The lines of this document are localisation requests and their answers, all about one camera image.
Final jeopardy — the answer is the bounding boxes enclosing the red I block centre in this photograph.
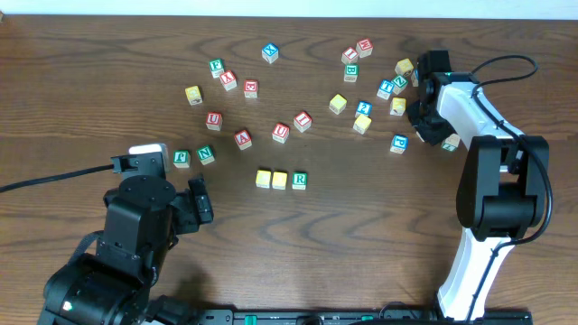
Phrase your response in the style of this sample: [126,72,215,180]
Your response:
[294,111,312,133]

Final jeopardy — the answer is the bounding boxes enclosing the green R block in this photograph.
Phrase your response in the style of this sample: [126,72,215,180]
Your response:
[292,172,308,190]

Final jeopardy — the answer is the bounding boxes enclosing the blue 5 block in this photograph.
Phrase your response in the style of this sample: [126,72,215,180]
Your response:
[411,70,419,88]

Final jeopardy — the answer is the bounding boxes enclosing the yellow block top right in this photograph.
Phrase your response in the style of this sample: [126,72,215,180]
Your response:
[395,59,414,77]

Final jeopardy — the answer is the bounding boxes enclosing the green N block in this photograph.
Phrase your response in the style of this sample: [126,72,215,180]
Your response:
[196,145,215,165]

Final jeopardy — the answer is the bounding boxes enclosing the green Z block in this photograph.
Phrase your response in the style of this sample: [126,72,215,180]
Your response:
[391,75,408,95]

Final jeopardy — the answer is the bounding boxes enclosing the red i block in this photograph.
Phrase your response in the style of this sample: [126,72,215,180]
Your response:
[294,111,312,133]
[341,47,359,65]

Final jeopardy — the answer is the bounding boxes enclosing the yellow block below 2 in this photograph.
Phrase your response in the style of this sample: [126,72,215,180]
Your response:
[353,115,372,135]

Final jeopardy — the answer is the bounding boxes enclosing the green J block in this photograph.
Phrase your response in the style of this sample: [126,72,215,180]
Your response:
[172,150,191,169]

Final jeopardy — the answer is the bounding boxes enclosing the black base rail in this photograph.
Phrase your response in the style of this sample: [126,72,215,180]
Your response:
[193,307,534,325]

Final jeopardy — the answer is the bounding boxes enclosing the green white block right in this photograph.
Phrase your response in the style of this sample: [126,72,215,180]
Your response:
[442,134,461,152]

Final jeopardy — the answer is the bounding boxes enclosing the blue T block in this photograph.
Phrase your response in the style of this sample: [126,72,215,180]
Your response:
[377,79,394,100]

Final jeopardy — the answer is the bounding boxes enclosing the red E block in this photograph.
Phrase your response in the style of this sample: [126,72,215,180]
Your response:
[244,79,258,98]

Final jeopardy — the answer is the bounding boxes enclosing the green B block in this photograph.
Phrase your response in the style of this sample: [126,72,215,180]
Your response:
[344,64,359,82]

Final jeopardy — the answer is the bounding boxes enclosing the yellow K block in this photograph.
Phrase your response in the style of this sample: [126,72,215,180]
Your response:
[390,97,406,116]

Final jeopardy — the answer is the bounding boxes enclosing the blue 2 block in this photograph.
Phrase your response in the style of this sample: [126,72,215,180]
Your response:
[355,101,373,117]

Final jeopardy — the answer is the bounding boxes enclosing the red u block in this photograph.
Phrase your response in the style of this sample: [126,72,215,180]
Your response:
[272,123,290,144]
[206,112,223,131]

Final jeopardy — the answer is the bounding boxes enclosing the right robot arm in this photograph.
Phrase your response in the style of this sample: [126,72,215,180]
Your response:
[407,50,554,324]

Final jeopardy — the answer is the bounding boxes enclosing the yellow block far left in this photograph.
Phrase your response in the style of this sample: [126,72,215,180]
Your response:
[184,86,202,106]

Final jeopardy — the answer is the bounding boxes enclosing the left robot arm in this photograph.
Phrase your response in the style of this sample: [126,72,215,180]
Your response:
[38,152,214,325]

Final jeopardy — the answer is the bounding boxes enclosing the blue P block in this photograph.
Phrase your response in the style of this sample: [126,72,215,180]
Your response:
[390,135,408,153]

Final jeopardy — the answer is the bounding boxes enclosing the yellow block centre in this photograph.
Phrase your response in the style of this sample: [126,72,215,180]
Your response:
[329,94,347,115]

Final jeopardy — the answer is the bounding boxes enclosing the blue L block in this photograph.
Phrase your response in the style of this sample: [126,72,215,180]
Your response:
[416,131,425,143]

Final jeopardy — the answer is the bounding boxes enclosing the red U block centre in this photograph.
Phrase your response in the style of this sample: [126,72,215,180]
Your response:
[272,123,290,144]

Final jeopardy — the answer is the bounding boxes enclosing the red U block left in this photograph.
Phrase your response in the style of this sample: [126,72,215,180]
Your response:
[206,112,223,131]

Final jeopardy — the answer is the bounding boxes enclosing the yellow O block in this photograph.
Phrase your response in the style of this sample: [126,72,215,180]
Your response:
[272,172,288,190]

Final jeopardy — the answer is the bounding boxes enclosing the green F block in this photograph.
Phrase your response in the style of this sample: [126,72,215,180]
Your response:
[209,59,225,79]

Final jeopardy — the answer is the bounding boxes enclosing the red H block top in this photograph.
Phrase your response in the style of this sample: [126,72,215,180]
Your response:
[356,38,374,59]

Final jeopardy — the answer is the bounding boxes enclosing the yellow C block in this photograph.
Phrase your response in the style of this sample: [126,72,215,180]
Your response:
[256,170,272,189]

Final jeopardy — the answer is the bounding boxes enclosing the red A block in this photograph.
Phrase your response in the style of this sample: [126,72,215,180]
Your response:
[234,130,252,150]

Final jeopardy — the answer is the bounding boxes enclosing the blue X block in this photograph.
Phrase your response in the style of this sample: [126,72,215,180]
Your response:
[262,43,279,64]

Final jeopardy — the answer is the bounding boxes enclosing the red I block top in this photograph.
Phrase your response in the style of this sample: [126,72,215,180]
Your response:
[341,47,359,65]

